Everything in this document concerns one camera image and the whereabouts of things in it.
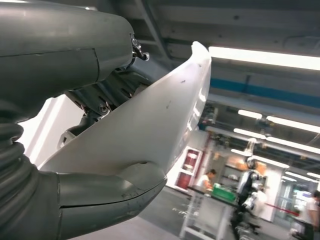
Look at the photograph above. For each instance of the ceiling light strip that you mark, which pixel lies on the ceiling light strip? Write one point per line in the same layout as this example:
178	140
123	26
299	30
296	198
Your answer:
250	114
292	124
292	145
250	133
300	176
263	58

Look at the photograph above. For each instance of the white frame table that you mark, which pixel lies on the white frame table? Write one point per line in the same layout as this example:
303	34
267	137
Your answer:
192	215

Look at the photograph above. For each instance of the green plastic crate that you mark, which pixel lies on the green plastic crate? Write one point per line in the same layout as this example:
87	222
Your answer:
223	194

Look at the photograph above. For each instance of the person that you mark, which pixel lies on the person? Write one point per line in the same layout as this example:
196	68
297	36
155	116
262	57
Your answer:
311	212
204	180

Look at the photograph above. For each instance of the red white fire cabinet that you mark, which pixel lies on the red white fire cabinet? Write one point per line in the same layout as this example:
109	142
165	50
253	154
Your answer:
189	162

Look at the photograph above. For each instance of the black white humanoid robot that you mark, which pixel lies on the black white humanoid robot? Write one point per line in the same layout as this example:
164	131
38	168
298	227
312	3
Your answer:
246	185

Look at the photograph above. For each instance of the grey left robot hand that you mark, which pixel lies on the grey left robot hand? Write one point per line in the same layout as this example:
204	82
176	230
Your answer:
50	39

